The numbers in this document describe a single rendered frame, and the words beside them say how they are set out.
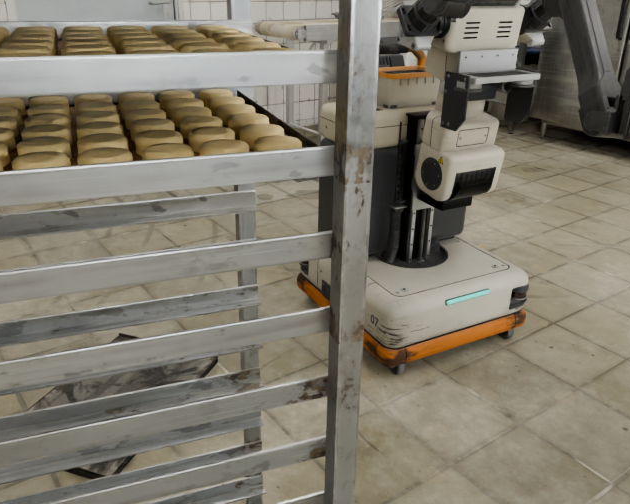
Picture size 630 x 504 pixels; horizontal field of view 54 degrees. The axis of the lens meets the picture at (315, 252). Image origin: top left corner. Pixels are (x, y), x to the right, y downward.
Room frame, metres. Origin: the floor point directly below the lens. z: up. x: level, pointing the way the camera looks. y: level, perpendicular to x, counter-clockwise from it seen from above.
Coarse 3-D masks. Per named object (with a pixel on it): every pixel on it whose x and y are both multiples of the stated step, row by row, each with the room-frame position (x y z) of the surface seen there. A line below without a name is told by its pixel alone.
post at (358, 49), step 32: (352, 0) 0.56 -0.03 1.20; (352, 32) 0.56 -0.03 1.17; (352, 64) 0.56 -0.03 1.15; (352, 96) 0.56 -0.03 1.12; (352, 128) 0.57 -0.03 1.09; (352, 160) 0.57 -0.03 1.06; (352, 192) 0.57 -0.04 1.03; (352, 224) 0.57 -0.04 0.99; (352, 256) 0.57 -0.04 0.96; (352, 288) 0.57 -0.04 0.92; (352, 320) 0.57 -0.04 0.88; (352, 352) 0.57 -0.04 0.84; (352, 384) 0.57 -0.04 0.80; (352, 416) 0.57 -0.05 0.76; (352, 448) 0.57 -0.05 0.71; (352, 480) 0.57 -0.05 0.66
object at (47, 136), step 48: (48, 96) 0.86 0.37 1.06; (96, 96) 0.86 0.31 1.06; (144, 96) 0.87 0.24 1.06; (192, 96) 0.89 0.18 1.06; (0, 144) 0.59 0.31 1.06; (48, 144) 0.60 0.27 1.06; (96, 144) 0.60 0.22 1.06; (144, 144) 0.62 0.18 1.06; (192, 144) 0.65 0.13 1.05; (240, 144) 0.61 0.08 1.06; (288, 144) 0.61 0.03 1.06
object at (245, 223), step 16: (240, 0) 0.99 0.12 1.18; (240, 16) 0.99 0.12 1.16; (240, 224) 0.99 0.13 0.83; (240, 272) 0.99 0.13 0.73; (256, 272) 1.00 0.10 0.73; (240, 320) 1.00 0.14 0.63; (240, 352) 1.01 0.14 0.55; (256, 352) 0.99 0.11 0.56; (256, 432) 0.99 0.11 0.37; (256, 496) 0.99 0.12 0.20
